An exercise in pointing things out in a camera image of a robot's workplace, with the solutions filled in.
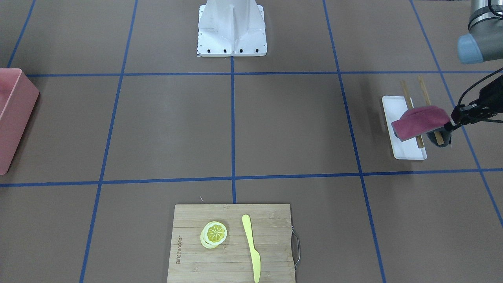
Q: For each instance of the white rectangular tray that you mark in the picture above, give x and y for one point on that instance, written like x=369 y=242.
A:
x=394 y=107

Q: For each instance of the yellow plastic knife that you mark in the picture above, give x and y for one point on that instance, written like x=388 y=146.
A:
x=254 y=254

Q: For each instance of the pink plastic bin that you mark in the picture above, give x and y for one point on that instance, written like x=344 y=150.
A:
x=17 y=99

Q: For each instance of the pink and grey cloth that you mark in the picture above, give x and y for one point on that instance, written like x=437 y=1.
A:
x=429 y=120

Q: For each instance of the inner wooden rack bar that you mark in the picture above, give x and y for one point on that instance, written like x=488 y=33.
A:
x=420 y=143

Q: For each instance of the outer wooden rack bar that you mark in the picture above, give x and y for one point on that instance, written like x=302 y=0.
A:
x=424 y=92

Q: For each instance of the yellow lemon slice toy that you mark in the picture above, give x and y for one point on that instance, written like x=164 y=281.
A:
x=213 y=234

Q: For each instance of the bamboo cutting board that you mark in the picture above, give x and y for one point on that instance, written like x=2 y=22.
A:
x=231 y=261

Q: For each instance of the wooden rack bar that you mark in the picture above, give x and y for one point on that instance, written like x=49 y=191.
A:
x=420 y=143
x=424 y=92

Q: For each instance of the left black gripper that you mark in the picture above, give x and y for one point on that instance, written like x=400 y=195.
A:
x=491 y=95

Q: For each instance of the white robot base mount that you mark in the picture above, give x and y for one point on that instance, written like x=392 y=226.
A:
x=231 y=28

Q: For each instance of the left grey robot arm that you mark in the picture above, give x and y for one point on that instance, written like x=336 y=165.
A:
x=482 y=43

